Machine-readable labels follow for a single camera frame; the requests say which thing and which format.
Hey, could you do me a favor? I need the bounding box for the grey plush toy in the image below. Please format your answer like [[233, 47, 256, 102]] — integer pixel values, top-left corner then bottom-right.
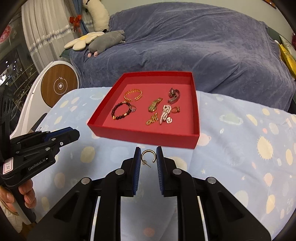
[[87, 30, 125, 58]]

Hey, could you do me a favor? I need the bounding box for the red cardboard tray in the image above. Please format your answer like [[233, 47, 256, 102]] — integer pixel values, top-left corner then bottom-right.
[[87, 71, 200, 149]]

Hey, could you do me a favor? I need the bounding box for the gold chain bracelet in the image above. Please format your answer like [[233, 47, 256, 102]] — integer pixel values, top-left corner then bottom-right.
[[145, 112, 160, 126]]

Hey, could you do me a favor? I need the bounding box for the white paper label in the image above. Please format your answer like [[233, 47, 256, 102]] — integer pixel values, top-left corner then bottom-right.
[[3, 157, 14, 175]]

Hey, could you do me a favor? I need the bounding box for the blue planet print cloth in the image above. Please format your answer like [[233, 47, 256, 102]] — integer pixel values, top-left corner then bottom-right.
[[33, 87, 295, 240]]

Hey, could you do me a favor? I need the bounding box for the yellow pillow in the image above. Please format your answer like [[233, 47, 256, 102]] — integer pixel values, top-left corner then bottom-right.
[[279, 44, 296, 78]]

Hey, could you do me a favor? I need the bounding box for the cream flower plush cushion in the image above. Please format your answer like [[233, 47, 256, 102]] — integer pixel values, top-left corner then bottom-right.
[[64, 32, 104, 51]]

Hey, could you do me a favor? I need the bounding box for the white lace curtain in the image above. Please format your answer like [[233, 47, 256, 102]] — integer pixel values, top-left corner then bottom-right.
[[22, 0, 78, 72]]

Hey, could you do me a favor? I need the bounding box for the person's left hand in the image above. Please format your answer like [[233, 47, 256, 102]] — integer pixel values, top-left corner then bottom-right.
[[0, 179, 37, 212]]

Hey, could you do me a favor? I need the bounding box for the silver wristwatch blue dial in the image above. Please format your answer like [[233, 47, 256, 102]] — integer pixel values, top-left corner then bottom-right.
[[168, 88, 180, 104]]

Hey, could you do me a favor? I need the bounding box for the white plush toy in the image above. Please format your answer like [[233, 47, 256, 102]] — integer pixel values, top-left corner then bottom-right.
[[82, 0, 109, 32]]

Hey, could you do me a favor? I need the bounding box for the red ribbon bow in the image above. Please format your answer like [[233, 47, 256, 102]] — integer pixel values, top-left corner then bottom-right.
[[69, 15, 82, 31]]

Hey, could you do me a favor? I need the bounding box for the grey pillow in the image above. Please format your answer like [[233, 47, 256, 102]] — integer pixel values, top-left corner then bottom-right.
[[280, 35, 296, 58]]

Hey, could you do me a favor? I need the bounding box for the gold chain bangle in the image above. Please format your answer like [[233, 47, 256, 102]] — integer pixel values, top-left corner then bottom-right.
[[123, 89, 142, 102]]

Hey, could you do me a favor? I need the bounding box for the gold hoop earring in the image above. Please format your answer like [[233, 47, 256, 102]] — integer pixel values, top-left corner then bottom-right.
[[141, 149, 157, 168]]

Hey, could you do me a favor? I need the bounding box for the white round wooden device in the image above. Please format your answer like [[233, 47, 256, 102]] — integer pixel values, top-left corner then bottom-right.
[[10, 60, 79, 138]]

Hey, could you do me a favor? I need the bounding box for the purple blue bed blanket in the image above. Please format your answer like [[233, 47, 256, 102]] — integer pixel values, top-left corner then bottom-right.
[[70, 2, 295, 111]]

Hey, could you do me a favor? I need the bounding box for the dark bead bracelet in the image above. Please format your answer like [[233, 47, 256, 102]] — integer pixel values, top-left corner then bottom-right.
[[111, 101, 133, 121]]

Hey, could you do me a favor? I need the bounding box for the pearl strand bracelet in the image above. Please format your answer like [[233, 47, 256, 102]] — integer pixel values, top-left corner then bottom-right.
[[158, 104, 174, 125]]

